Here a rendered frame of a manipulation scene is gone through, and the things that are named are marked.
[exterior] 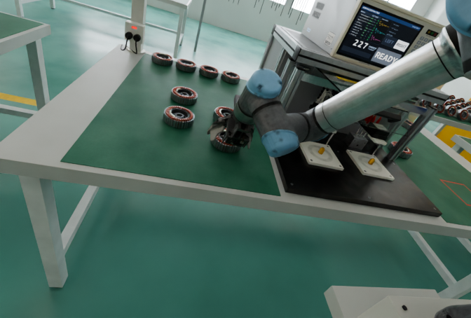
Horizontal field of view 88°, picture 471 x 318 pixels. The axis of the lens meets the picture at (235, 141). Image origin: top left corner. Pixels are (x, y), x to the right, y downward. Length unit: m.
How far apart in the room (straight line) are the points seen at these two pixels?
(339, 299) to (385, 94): 0.45
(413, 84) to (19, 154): 0.86
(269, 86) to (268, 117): 0.07
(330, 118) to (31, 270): 1.33
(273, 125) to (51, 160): 0.55
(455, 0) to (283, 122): 0.31
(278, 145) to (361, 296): 0.41
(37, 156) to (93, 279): 0.76
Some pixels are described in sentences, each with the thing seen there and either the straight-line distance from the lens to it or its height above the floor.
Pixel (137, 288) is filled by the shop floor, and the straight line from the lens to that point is 1.35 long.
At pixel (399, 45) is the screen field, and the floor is 1.22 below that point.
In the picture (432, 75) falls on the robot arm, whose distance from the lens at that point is 0.53.
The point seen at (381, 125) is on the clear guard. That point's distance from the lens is 0.86.
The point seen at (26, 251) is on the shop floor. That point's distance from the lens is 1.51.
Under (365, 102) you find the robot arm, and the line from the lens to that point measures 0.55.
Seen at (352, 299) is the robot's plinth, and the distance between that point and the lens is 0.70.
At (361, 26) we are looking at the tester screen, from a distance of 1.01.
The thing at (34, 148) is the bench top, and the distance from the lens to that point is 0.81.
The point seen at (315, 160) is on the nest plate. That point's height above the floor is 0.78.
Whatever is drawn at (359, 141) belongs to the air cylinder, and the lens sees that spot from 1.25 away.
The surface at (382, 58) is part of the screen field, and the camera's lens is 1.09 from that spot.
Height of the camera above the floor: 1.25
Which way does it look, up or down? 33 degrees down
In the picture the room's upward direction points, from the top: 20 degrees clockwise
